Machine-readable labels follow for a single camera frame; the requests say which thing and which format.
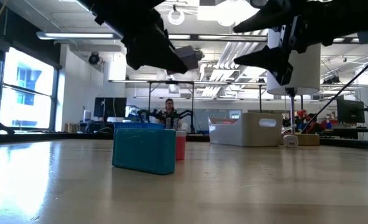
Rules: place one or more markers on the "background black robot arm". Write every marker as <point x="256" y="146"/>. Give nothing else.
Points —
<point x="149" y="114"/>
<point x="188" y="115"/>

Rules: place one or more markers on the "white plastic bin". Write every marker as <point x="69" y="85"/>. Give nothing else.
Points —
<point x="249" y="135"/>

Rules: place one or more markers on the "person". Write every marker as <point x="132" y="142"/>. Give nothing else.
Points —
<point x="169" y="105"/>

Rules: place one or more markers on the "white shade table lamp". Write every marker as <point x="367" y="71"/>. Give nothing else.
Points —
<point x="308" y="68"/>

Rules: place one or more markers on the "long ceiling light bar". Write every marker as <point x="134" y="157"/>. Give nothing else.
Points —
<point x="78" y="35"/>

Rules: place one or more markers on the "blue plastic bin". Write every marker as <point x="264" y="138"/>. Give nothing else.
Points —
<point x="140" y="125"/>

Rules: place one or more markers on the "black ceiling speaker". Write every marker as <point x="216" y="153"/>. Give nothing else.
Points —
<point x="94" y="58"/>

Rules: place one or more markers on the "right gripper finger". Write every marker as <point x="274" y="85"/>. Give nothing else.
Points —
<point x="271" y="17"/>
<point x="267" y="57"/>

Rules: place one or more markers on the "teal rectangular block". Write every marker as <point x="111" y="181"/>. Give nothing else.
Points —
<point x="143" y="151"/>

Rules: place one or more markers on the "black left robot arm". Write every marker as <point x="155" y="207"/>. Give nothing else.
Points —
<point x="124" y="4"/>

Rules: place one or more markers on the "black computer monitor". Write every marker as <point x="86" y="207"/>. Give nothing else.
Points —
<point x="350" y="110"/>
<point x="109" y="107"/>

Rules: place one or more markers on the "small white charger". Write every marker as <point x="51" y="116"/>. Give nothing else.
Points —
<point x="290" y="140"/>

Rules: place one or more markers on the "black metal background frame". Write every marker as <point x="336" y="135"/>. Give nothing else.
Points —
<point x="171" y="82"/>

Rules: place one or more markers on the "large window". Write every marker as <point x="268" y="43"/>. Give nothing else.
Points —
<point x="25" y="102"/>

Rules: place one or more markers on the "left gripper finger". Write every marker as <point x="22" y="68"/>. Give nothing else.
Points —
<point x="152" y="56"/>

